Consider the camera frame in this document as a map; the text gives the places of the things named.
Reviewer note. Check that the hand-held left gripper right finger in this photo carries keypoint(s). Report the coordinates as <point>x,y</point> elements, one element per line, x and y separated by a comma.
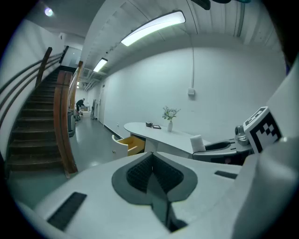
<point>180,184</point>

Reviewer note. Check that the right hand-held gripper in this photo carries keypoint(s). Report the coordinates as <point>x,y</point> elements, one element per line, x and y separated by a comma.
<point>261,130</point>

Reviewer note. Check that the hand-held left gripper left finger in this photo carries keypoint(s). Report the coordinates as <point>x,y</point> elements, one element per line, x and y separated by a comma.
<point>130,184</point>

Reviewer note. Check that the white cylindrical cup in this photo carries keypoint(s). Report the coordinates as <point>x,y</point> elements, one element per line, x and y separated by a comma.
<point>197,143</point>

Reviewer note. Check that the white oval desk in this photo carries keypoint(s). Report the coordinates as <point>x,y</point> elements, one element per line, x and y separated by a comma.
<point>163,137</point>

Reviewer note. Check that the white vase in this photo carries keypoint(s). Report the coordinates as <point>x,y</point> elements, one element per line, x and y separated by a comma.
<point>170,126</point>

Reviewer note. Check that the flower bouquet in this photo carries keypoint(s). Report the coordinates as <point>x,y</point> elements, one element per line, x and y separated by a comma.
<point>171,113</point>

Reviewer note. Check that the dark grey trash bin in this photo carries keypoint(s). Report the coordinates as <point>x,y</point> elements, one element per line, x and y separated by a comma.
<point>71,123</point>

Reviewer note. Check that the small supply cart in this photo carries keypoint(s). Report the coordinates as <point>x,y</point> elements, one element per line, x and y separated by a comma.
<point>77,116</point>

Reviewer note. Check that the white work table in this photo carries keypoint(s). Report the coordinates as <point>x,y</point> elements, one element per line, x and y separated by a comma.
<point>85,108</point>

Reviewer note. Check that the wooden stair balustrade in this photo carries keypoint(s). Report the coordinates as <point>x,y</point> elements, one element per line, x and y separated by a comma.
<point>61,121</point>

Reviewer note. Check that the dark staircase steps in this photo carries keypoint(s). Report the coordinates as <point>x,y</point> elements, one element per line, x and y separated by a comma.
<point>35,130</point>

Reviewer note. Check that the long ceiling light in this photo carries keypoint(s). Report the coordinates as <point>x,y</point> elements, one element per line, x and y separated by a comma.
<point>100,65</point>
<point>153,28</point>

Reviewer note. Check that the round ceiling spotlight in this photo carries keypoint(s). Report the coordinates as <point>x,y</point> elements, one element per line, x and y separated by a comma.
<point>48,11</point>

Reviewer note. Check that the black picture frame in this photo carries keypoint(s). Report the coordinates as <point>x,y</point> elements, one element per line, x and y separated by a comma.
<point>156,127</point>

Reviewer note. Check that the white wall junction box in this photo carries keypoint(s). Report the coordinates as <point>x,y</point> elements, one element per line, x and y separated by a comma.
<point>191,91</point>

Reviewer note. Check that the white wall conduit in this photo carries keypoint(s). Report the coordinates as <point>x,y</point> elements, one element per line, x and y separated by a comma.
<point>193,65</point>

